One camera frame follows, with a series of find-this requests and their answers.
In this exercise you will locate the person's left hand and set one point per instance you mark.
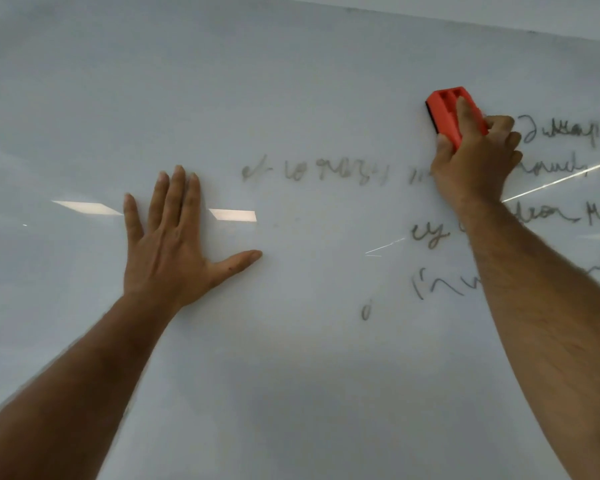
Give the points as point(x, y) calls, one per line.
point(164, 259)

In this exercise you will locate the person's right hand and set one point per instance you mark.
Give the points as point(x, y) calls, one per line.
point(475, 167)

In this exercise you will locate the person's left middle finger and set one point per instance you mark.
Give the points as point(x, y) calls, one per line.
point(174, 197)

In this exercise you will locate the person's left thumb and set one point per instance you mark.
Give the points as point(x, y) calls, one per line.
point(235, 263)

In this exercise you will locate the person's right thumb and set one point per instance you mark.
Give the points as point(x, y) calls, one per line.
point(444, 150)

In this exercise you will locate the person's right little finger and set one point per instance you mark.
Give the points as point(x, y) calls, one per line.
point(515, 158)

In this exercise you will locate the person's left little finger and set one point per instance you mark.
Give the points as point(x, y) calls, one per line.
point(132, 217)

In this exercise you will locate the person's right middle finger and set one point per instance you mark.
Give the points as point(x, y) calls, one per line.
point(501, 123)

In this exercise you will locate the red whiteboard eraser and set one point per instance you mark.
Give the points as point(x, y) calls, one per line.
point(443, 108)

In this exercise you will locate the person's right forearm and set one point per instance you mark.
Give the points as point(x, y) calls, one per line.
point(540, 314)

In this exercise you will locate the person's left forearm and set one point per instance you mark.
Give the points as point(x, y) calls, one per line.
point(65, 394)

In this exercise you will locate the glossy white whiteboard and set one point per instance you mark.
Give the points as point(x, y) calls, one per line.
point(300, 89)

